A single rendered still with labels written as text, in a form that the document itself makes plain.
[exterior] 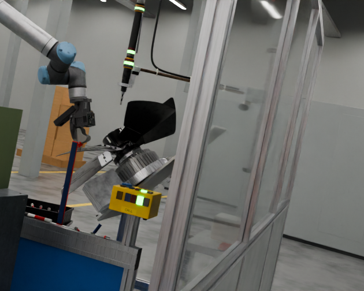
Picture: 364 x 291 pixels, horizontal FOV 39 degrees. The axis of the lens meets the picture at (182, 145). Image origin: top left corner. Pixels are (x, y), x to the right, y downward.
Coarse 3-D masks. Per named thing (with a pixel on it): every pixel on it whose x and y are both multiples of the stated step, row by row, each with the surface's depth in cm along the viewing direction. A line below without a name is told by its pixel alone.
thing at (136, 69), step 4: (136, 68) 228; (140, 68) 229; (132, 72) 227; (136, 72) 228; (132, 76) 228; (132, 80) 228; (120, 84) 226; (124, 84) 225; (128, 84) 226; (132, 84) 228
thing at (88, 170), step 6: (96, 156) 243; (90, 162) 243; (96, 162) 240; (84, 168) 242; (90, 168) 239; (96, 168) 237; (72, 174) 249; (78, 174) 241; (84, 174) 238; (90, 174) 236; (72, 180) 241; (78, 180) 238; (84, 180) 235; (72, 186) 236; (78, 186) 234
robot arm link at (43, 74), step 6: (42, 66) 201; (48, 66) 199; (42, 72) 200; (48, 72) 200; (54, 72) 198; (66, 72) 205; (42, 78) 200; (48, 78) 200; (54, 78) 201; (60, 78) 202; (66, 78) 205; (48, 84) 204; (54, 84) 205; (60, 84) 206; (66, 84) 208
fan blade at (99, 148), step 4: (100, 144) 228; (84, 148) 216; (88, 148) 215; (92, 148) 217; (96, 148) 218; (100, 148) 219; (104, 148) 221; (108, 148) 222; (112, 148) 226; (68, 152) 209
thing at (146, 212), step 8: (120, 184) 189; (112, 192) 185; (128, 192) 183; (136, 192) 182; (144, 192) 183; (112, 200) 185; (120, 200) 184; (136, 200) 182; (152, 200) 181; (160, 200) 190; (112, 208) 185; (120, 208) 184; (128, 208) 183; (136, 208) 182; (144, 208) 181; (152, 208) 183; (136, 216) 182; (144, 216) 181; (152, 216) 184
